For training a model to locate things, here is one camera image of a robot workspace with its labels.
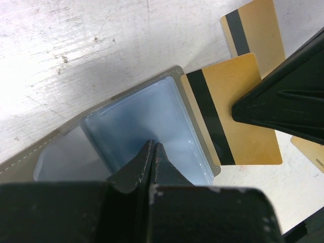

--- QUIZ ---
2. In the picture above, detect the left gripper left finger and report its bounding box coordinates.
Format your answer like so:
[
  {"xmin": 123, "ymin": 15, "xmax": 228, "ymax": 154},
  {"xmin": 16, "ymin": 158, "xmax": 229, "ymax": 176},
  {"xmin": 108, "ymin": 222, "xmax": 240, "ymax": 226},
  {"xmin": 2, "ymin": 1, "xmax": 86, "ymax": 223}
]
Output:
[{"xmin": 1, "ymin": 140, "xmax": 154, "ymax": 242}]

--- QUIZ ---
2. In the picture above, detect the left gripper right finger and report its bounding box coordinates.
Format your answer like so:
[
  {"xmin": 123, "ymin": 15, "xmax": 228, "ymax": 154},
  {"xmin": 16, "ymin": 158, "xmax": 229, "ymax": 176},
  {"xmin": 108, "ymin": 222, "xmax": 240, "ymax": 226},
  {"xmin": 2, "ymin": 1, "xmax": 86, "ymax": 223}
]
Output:
[{"xmin": 149, "ymin": 143, "xmax": 284, "ymax": 242}]

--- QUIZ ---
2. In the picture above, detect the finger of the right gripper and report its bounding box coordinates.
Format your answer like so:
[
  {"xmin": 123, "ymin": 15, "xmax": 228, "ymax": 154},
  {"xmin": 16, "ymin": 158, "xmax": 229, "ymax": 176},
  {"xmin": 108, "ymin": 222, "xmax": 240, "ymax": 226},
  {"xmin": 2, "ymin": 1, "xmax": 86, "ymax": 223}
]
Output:
[{"xmin": 231, "ymin": 29, "xmax": 323, "ymax": 144}]

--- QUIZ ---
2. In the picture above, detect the grey card holder wallet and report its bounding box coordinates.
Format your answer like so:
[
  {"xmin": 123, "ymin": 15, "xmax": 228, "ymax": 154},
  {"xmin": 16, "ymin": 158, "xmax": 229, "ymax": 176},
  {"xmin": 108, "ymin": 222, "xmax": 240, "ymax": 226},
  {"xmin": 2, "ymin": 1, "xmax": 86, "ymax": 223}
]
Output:
[{"xmin": 1, "ymin": 66, "xmax": 221, "ymax": 185}]

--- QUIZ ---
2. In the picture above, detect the gold card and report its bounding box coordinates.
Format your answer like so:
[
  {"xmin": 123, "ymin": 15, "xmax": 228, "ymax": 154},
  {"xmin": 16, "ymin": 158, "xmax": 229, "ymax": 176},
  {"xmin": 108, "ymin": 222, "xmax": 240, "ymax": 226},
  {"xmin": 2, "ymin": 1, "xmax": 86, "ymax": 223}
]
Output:
[
  {"xmin": 220, "ymin": 0, "xmax": 286, "ymax": 78},
  {"xmin": 180, "ymin": 53, "xmax": 282, "ymax": 166},
  {"xmin": 291, "ymin": 136, "xmax": 324, "ymax": 173}
]

